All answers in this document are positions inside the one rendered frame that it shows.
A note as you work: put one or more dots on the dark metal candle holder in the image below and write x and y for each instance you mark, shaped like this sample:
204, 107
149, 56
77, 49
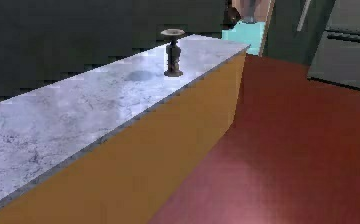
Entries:
173, 56

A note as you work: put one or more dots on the orange counter with marble top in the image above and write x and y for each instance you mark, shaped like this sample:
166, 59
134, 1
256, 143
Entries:
128, 140

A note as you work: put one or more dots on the dark grey fridge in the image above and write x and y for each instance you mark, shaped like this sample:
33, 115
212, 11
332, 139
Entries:
288, 30

